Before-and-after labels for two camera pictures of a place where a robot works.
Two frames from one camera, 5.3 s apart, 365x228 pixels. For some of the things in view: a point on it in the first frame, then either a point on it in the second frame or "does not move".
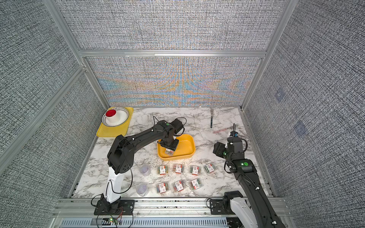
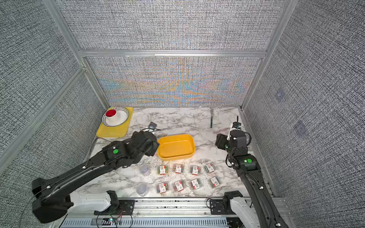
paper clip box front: [179, 185] does not move
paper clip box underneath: [168, 152] to [214, 182]
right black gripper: [219, 149] to [222, 141]
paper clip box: [162, 187] does not move
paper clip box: [195, 170] does not move
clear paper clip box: [162, 170] does not move
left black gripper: [163, 144] to [152, 151]
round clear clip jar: [145, 170] does not move
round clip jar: [142, 190] does not move
